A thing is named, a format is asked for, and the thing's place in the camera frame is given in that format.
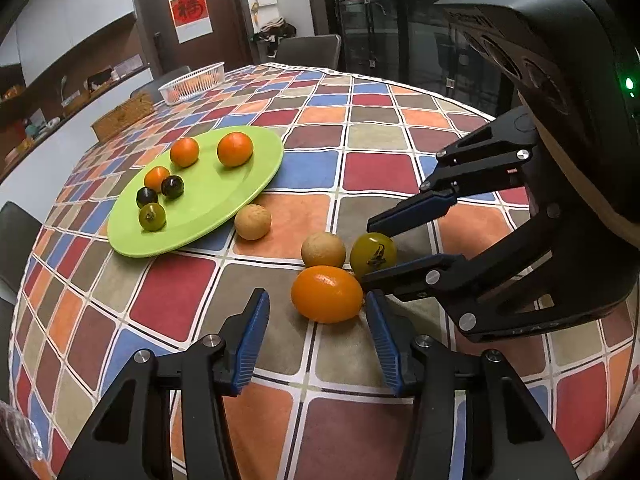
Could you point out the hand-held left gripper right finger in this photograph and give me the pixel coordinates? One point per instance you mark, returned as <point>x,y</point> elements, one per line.
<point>387,345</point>

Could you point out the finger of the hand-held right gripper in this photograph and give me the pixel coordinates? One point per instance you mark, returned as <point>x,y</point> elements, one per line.
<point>415,272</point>
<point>415,210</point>

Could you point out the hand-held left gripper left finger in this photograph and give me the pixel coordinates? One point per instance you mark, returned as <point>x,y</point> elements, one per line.
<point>250,345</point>

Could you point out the green tomato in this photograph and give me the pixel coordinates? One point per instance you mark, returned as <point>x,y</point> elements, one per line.
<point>152,216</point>
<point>373,255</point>

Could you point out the small tangerine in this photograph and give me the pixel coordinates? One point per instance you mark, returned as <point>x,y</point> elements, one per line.
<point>155,176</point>
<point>327,294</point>

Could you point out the green plate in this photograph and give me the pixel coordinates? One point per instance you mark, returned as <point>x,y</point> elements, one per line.
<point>210,200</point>

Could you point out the dark grape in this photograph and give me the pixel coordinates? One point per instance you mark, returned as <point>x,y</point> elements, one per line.
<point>147,196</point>
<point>172,186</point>

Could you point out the large orange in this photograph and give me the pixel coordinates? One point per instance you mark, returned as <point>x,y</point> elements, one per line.
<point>235,149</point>
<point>184,151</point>

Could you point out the checkered tablecloth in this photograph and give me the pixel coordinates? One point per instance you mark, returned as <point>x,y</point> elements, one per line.
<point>350,170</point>

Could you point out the tan round fruit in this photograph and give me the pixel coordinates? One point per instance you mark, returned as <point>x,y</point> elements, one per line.
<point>253,221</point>
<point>323,250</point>

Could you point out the black framed glass door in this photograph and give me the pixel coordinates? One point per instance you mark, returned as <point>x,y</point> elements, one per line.
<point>400,25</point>

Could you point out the dark grey chair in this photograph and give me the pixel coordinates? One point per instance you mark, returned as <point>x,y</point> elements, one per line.
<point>15,245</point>
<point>309,50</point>
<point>160,80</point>

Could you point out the pile of bags and clothes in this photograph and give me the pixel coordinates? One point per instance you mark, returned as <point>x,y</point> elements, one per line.
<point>272,32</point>

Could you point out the clear plastic water bottle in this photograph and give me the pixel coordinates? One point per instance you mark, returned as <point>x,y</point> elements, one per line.
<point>17,432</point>

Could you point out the white plastic basket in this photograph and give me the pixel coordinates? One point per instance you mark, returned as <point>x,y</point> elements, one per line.
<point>192,84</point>

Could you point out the wicker box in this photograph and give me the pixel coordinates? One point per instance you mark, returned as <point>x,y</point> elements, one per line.
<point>122,116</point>

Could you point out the brown wooden door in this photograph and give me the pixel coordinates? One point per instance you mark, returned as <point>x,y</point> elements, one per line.
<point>225,15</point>

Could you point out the kitchen counter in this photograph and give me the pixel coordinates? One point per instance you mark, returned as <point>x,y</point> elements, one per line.
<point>55,135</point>

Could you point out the red and white door poster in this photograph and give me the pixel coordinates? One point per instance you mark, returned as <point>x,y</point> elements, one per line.
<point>189,9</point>

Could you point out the metal faucet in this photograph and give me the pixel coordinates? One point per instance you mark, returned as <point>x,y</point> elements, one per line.
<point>63,87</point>

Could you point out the white upper cabinets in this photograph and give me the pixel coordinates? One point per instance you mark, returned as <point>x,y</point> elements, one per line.
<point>65,10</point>

